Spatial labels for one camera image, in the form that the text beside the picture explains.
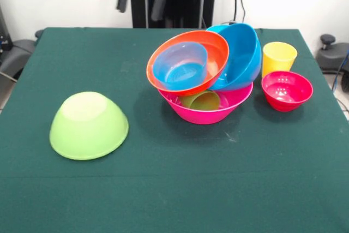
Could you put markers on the dark green tablecloth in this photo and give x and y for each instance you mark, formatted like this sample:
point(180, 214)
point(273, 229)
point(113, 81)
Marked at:
point(174, 203)

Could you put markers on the blue straight-sided bowl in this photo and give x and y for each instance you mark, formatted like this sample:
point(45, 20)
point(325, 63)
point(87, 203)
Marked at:
point(180, 70)

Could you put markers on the black device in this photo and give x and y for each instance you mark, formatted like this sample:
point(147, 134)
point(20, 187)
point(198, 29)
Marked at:
point(4, 33)

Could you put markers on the grey robot base foot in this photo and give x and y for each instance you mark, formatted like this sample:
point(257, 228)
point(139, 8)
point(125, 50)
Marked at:
point(11, 61)
point(331, 53)

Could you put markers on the large blue bowl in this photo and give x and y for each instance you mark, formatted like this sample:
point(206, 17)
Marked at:
point(245, 58)

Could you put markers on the green bowl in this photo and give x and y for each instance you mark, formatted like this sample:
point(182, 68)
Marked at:
point(87, 129)

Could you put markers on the green cup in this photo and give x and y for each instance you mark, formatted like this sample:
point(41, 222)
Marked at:
point(204, 102)

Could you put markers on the orange bowl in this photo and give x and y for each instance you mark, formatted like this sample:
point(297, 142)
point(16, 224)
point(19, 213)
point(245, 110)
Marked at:
point(216, 50)

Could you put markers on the yellow cup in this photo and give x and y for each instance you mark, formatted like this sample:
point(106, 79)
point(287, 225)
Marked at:
point(278, 58)

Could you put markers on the small crimson bowl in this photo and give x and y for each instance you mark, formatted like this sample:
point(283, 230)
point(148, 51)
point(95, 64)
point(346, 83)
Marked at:
point(286, 94)

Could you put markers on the large magenta bowl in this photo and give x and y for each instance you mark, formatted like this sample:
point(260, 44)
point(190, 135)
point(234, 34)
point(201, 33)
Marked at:
point(234, 104)

